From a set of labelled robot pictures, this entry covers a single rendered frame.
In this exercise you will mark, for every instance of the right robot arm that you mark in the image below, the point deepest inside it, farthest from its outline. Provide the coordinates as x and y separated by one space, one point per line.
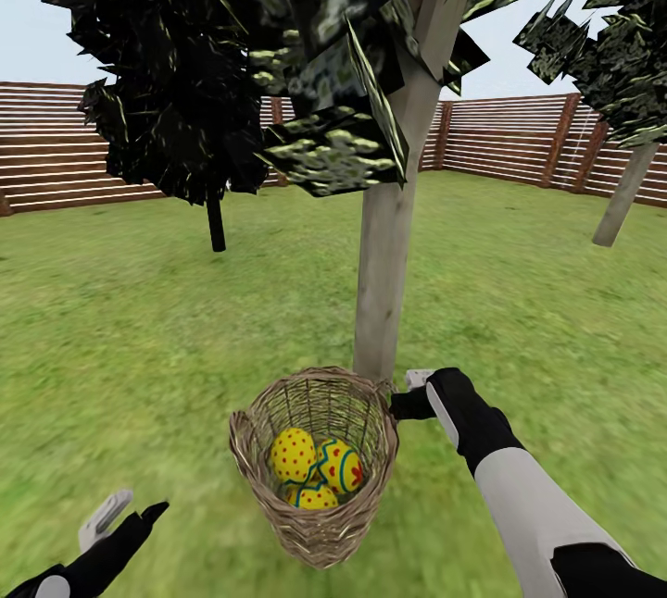
556 549

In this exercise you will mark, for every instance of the wicker basket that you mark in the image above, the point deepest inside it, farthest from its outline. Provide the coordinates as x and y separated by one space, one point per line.
324 536

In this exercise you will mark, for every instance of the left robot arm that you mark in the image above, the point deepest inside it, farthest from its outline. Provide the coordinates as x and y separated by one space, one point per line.
103 555

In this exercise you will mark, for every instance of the easter egg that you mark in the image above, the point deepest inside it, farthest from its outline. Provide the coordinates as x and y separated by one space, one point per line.
338 466
293 457
311 496

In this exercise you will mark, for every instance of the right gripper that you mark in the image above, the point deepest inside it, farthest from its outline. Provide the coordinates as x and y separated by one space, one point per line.
405 406

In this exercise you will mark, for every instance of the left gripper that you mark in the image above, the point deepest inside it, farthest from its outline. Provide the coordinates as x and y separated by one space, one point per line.
116 550

